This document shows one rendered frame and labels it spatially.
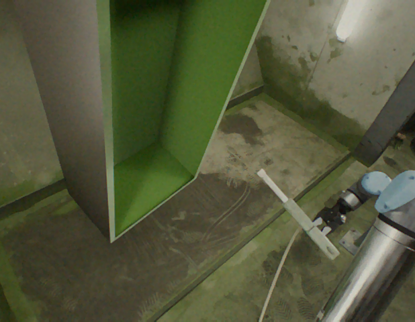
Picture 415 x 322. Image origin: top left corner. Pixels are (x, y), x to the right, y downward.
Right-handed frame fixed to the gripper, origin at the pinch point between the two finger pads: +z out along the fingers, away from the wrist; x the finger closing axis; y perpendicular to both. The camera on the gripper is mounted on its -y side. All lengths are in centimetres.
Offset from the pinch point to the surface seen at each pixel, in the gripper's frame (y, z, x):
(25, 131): 37, 89, 149
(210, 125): 4, 1, 67
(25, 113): 35, 81, 156
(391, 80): 93, -124, 20
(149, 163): 33, 41, 80
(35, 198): 49, 118, 118
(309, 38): 119, -116, 88
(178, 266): 45, 71, 22
